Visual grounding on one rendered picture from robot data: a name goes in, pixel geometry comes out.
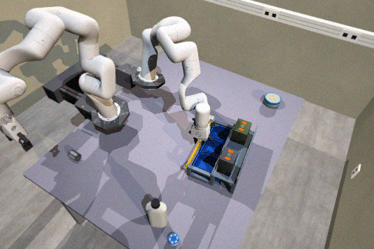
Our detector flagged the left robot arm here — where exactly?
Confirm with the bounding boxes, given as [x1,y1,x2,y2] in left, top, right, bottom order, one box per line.
[137,17,214,129]

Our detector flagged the round blue and cream tin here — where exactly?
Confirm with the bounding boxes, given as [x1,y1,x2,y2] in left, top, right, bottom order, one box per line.
[263,92,282,108]

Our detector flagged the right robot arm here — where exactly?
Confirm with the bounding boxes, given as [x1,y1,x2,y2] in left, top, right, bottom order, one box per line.
[0,7,120,126]

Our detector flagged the white bottle with black cap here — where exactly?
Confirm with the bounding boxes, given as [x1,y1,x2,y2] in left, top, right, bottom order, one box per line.
[146,199,167,227]

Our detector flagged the grey metal rack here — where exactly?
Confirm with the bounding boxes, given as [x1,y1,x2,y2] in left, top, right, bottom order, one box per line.
[183,120,258,194]

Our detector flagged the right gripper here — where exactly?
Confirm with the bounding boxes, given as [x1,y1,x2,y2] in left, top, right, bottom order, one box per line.
[0,114,33,152]

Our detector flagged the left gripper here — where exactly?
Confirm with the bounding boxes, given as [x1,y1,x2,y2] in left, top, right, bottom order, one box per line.
[189,122,212,146]

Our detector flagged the blue open bin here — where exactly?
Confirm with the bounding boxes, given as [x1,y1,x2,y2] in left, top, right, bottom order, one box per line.
[198,139,225,158]
[191,153,221,183]
[209,126,231,143]

